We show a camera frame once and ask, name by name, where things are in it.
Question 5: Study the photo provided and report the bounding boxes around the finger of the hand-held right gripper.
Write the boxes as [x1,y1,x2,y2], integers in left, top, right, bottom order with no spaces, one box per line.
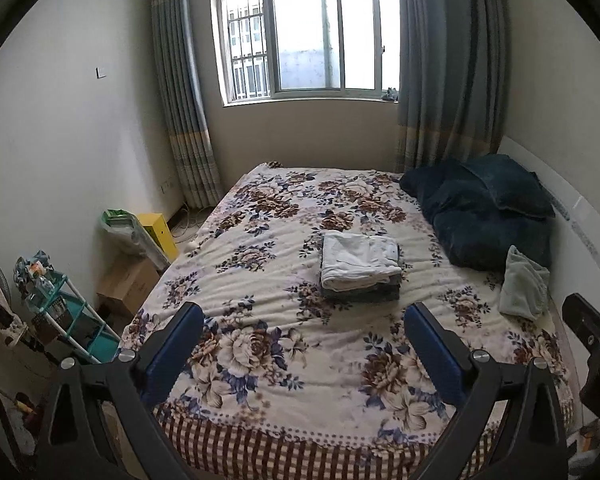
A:
[562,292,600,361]

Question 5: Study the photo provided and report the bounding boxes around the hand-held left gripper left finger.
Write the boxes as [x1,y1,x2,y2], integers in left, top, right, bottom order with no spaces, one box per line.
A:
[37,301,206,480]

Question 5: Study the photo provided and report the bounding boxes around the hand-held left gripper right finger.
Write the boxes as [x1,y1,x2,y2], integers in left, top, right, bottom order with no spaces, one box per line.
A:
[402,301,571,480]

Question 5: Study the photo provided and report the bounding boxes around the white pants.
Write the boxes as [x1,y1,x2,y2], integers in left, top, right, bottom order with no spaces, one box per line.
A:
[320,230,404,292]

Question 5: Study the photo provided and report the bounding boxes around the light green cloth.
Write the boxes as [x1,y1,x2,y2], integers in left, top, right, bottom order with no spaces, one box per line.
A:
[498,245,551,320]

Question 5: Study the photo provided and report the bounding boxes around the cardboard box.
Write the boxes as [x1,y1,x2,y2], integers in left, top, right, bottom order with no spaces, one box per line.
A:
[97,252,161,317]

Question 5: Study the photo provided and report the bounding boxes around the grey folded clothes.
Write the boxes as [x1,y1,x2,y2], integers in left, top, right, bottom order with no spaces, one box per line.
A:
[320,255,407,304]

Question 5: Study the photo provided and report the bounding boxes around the white headboard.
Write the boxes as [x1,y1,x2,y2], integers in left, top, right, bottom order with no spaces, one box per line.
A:
[497,137,600,343]

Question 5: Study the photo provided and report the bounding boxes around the floral printed blanket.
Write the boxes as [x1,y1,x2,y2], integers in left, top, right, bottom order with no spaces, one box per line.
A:
[117,161,576,479]

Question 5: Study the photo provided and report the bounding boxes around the teal and white rack cart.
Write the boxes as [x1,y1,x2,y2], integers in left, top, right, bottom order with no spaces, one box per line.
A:
[14,251,122,367]

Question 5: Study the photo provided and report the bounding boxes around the yellow box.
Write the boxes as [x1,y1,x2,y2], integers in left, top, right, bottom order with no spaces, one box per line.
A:
[137,212,174,264]

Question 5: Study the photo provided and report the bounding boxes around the plastic bag with green top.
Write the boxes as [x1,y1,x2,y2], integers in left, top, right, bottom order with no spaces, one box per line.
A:
[101,208,169,269]

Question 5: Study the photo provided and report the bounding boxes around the dark blue quilt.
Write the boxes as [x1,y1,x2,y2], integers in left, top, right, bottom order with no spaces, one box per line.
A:
[399,159,554,272]

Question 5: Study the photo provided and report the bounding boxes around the dark blue pillow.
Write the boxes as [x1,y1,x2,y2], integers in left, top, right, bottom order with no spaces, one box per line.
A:
[462,153,556,220]

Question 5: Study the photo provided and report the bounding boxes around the grey striped curtain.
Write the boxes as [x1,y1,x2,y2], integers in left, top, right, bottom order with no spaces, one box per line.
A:
[394,0,509,174]
[150,0,225,210]

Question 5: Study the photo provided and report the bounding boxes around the sliding glass window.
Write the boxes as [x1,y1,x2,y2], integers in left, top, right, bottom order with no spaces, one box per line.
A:
[208,0,402,109]

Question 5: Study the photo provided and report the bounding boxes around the floor cables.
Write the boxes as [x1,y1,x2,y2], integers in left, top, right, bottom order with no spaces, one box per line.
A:
[172,202,214,242]

